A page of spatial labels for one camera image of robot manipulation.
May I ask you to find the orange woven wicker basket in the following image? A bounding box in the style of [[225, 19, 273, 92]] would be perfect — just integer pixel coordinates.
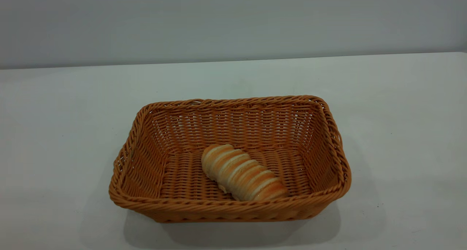
[[108, 95, 352, 223]]

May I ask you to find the striped long bread roll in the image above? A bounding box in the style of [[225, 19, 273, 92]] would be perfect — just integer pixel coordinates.
[[201, 143, 289, 202]]

